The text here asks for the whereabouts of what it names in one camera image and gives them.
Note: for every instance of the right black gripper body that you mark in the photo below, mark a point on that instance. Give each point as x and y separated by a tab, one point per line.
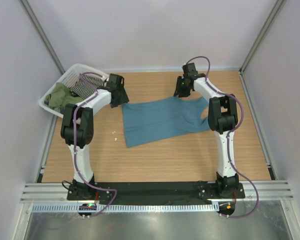
181	89

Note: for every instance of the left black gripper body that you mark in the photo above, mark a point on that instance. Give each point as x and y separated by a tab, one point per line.
122	97

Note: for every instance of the blue tank top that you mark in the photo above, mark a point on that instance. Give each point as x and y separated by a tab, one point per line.
162	119

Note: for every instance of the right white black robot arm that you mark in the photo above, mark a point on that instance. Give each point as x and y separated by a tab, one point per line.
222	120

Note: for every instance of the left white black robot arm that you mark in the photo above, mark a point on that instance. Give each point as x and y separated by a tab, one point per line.
77	128

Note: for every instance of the black white striped tank top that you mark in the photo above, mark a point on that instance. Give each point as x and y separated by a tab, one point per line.
86	85

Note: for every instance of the green tank top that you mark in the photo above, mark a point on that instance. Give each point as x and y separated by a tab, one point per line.
59	97

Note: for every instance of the white plastic laundry basket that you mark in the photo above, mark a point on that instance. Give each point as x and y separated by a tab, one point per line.
70	77

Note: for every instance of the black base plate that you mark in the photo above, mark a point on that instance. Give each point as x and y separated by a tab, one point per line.
154	193

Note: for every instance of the left aluminium frame post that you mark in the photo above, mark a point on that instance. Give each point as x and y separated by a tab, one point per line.
42	35

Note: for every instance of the aluminium frame post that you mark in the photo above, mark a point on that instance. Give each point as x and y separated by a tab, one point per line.
42	35
269	21

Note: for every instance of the right aluminium frame post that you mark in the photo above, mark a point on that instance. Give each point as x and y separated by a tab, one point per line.
269	21

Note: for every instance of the white slotted cable duct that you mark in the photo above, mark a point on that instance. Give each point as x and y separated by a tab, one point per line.
91	208

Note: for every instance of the aluminium front rail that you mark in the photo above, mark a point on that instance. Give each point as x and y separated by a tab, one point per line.
268	190

